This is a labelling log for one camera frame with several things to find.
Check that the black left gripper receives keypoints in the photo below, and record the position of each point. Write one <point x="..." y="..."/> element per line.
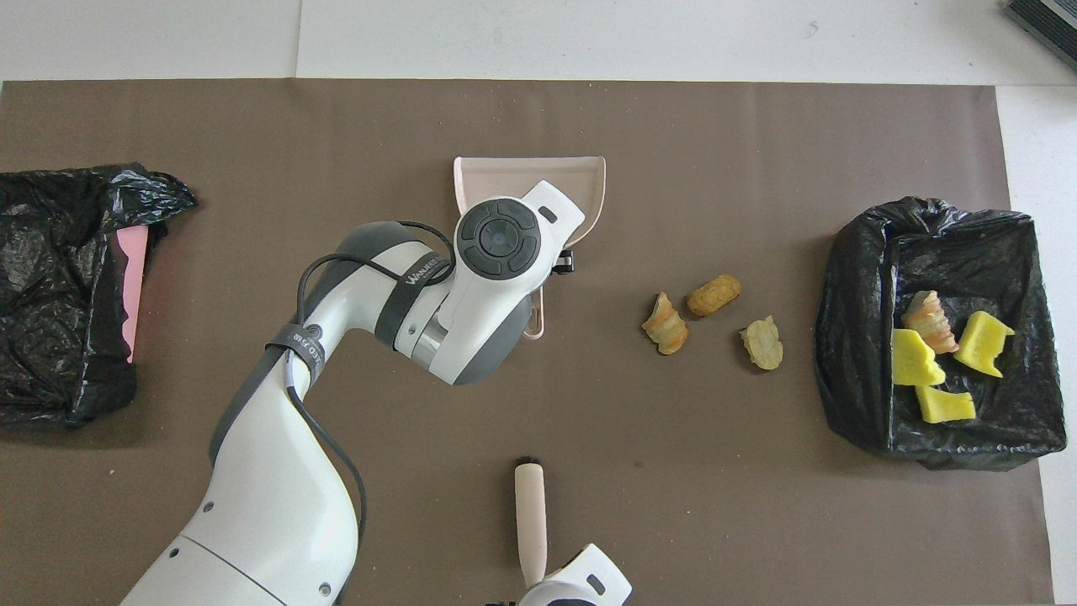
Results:
<point x="565" y="262"/>

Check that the beige plastic dustpan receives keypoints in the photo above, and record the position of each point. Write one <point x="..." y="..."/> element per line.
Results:
<point x="505" y="171"/>

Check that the striped orange bread piece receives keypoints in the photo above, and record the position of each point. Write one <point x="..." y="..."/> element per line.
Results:
<point x="932" y="324"/>
<point x="667" y="328"/>

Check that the brown peanut shaped bread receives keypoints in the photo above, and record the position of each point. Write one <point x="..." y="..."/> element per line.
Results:
<point x="713" y="295"/>

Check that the pale green bread piece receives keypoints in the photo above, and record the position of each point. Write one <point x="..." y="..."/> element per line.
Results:
<point x="764" y="345"/>

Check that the yellow sponge piece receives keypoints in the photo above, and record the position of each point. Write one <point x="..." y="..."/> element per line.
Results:
<point x="983" y="341"/>
<point x="947" y="406"/>
<point x="913" y="362"/>

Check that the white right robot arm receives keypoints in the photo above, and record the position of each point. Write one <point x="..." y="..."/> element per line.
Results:
<point x="589" y="582"/>

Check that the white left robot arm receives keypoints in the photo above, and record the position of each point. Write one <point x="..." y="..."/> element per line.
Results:
<point x="278" y="505"/>

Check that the black plastic trash bag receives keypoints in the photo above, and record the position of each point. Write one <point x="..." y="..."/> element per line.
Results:
<point x="50" y="244"/>
<point x="858" y="379"/>

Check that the pink plastic bin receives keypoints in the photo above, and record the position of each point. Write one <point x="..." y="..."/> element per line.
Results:
<point x="132" y="286"/>

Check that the brown paper table mat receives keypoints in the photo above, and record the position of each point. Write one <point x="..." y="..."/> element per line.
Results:
<point x="538" y="109"/>

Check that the dark grey ribbed device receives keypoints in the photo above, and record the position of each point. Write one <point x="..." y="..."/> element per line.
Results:
<point x="1052" y="21"/>

